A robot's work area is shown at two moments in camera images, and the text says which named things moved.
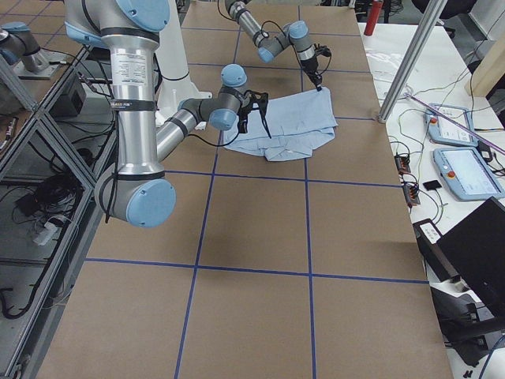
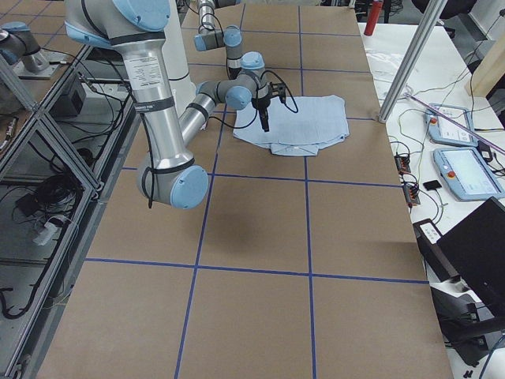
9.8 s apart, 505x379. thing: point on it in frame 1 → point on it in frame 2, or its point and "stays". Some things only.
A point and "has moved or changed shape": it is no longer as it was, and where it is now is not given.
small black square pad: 432,185 stays
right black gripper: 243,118 → 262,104
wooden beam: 488,71 stays
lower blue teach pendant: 467,174 stays
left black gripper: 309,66 → 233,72
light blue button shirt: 297,124 has moved or changed shape
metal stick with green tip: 491,144 stays
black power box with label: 438,259 stays
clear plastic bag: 384,65 stays
